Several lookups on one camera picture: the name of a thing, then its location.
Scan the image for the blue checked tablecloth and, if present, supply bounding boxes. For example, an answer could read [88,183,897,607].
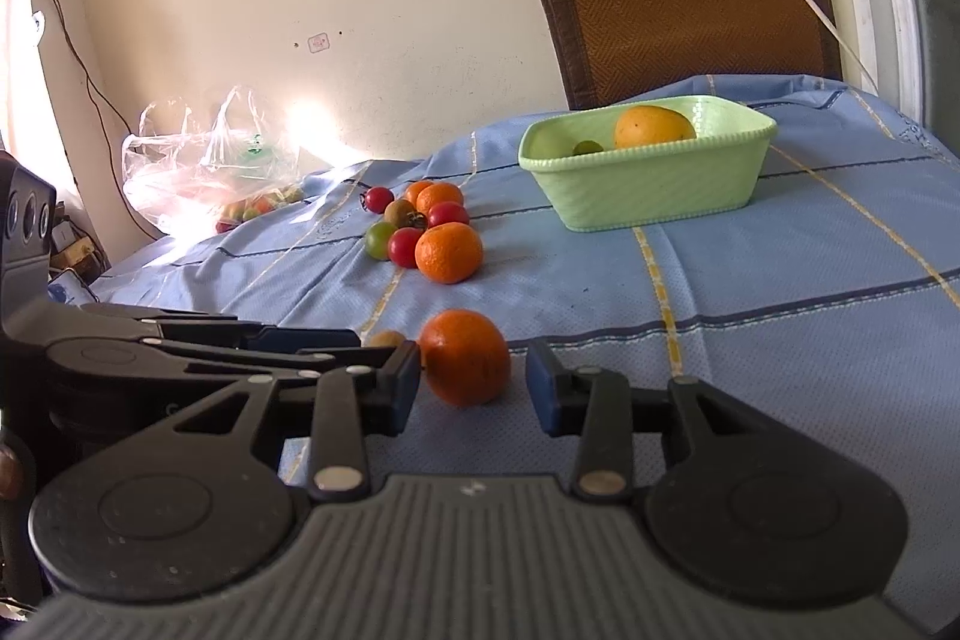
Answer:
[90,74,960,633]

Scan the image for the pile of small tomatoes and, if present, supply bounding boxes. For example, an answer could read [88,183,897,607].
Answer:
[216,186,305,234]

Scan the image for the person's left hand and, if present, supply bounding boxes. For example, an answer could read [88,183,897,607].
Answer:
[0,443,25,500]

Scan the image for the large orange tangerine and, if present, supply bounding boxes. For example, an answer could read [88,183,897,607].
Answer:
[418,308,512,407]

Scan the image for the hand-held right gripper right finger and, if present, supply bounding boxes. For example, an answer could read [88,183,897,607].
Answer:
[525,340,773,501]

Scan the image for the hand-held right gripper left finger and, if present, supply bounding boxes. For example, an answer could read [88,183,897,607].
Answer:
[171,340,422,503]

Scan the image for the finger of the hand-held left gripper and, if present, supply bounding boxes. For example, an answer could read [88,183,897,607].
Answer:
[45,340,400,393]
[79,301,362,353]

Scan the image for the clear plastic bag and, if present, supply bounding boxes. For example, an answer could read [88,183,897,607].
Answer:
[121,85,305,236]

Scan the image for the black wall cable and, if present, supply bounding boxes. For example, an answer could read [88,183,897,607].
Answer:
[26,0,143,221]

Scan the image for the small brown box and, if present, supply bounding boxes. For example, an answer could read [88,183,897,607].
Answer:
[51,235,98,272]

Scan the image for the light green plastic basket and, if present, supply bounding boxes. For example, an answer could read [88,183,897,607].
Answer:
[518,95,778,232]

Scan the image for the yellow mango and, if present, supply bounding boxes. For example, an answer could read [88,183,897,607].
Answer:
[614,105,698,151]

